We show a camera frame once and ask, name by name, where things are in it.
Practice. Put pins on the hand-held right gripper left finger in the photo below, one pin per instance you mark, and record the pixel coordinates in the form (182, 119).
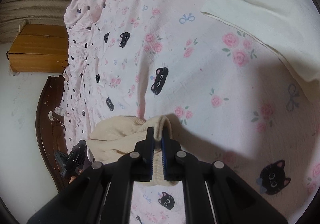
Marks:
(150, 154)

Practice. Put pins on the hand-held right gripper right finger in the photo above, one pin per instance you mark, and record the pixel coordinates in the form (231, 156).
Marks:
(163, 159)

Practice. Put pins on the beige knit garment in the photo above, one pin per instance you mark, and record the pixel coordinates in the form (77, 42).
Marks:
(120, 134)

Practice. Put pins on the person's left hand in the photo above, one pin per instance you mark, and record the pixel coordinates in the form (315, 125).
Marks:
(73, 179)

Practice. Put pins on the dark wooden headboard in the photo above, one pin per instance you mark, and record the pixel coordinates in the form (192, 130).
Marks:
(45, 126)

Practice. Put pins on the white round object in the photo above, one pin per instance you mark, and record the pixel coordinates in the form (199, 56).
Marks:
(51, 115)

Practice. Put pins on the white cloth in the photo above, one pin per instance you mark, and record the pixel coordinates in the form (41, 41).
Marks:
(60, 110)

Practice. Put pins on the pink cat print bed cover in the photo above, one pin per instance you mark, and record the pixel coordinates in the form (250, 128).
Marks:
(200, 64)

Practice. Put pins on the wooden wardrobe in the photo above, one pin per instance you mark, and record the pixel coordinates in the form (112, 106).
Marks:
(37, 49)

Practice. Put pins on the beige curtain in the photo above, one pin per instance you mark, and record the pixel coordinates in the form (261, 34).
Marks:
(37, 1)

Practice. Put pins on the white garment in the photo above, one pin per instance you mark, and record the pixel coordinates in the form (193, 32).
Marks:
(270, 14)

